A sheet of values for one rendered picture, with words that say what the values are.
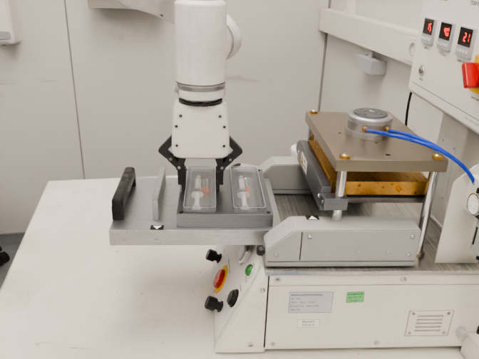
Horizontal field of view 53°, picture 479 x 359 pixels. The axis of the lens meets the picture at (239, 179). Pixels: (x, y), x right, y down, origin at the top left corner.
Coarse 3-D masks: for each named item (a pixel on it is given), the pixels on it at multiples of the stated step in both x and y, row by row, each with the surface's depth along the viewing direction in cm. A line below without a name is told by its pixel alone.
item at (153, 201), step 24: (144, 192) 94; (168, 192) 94; (144, 216) 85; (168, 216) 85; (120, 240) 81; (144, 240) 82; (168, 240) 82; (192, 240) 82; (216, 240) 82; (240, 240) 82
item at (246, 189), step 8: (232, 168) 98; (240, 168) 98; (248, 168) 98; (256, 168) 98; (232, 176) 94; (240, 176) 94; (248, 176) 94; (256, 176) 94; (232, 184) 90; (240, 184) 90; (248, 184) 90; (256, 184) 91; (240, 192) 87; (248, 192) 87; (256, 192) 87; (240, 200) 84; (248, 200) 84; (256, 200) 85
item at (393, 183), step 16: (320, 160) 88; (336, 176) 82; (352, 176) 82; (368, 176) 82; (384, 176) 82; (400, 176) 82; (416, 176) 83; (352, 192) 81; (368, 192) 81; (384, 192) 81; (400, 192) 79; (416, 192) 81
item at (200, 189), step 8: (192, 168) 97; (200, 168) 97; (208, 168) 97; (192, 176) 93; (200, 176) 93; (208, 176) 94; (192, 184) 90; (200, 184) 90; (208, 184) 90; (192, 192) 87; (200, 192) 87; (208, 192) 87; (192, 200) 84; (200, 200) 84; (208, 200) 84
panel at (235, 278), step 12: (228, 252) 102; (252, 252) 87; (216, 264) 107; (228, 264) 98; (240, 264) 91; (252, 264) 83; (228, 276) 95; (240, 276) 88; (252, 276) 82; (216, 288) 99; (228, 288) 92; (240, 288) 85; (240, 300) 83; (216, 312) 93; (228, 312) 86; (216, 324) 90; (216, 336) 87
